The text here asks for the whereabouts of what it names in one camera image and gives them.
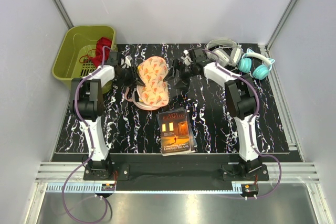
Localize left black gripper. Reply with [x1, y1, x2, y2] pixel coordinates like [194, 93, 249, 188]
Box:
[115, 65, 144, 88]

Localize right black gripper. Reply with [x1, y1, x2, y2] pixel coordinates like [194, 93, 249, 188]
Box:
[163, 59, 196, 90]

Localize pink patterned mesh laundry bag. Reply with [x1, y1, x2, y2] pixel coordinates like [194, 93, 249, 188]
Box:
[124, 56, 169, 111]

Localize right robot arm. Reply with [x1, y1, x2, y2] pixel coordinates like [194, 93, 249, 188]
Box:
[163, 48, 263, 180]

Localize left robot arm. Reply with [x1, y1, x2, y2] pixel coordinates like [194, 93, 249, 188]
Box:
[70, 50, 144, 180]

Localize red bra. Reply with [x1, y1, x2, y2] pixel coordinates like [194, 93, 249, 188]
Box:
[79, 37, 112, 68]

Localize orange paperback book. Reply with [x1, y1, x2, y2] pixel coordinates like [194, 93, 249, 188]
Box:
[156, 108, 197, 156]

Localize white grey headphones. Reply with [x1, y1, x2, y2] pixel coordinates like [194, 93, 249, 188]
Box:
[205, 38, 243, 70]

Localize olive green plastic basket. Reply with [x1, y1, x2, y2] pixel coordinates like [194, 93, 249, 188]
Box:
[52, 25, 118, 89]

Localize teal cat-ear headphones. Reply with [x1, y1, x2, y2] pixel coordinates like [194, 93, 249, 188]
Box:
[238, 48, 275, 80]

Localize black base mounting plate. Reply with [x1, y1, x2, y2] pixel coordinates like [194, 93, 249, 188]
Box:
[83, 153, 274, 192]

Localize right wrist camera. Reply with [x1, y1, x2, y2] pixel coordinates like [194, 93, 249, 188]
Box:
[181, 48, 208, 66]

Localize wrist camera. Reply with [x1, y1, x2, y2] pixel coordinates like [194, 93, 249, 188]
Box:
[106, 51, 133, 68]
[181, 48, 208, 66]

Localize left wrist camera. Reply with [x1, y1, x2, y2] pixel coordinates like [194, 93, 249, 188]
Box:
[106, 51, 133, 68]

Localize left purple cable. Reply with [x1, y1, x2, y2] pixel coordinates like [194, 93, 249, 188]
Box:
[61, 45, 119, 222]

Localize aluminium frame rail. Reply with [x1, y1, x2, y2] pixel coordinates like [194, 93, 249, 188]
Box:
[31, 156, 333, 223]

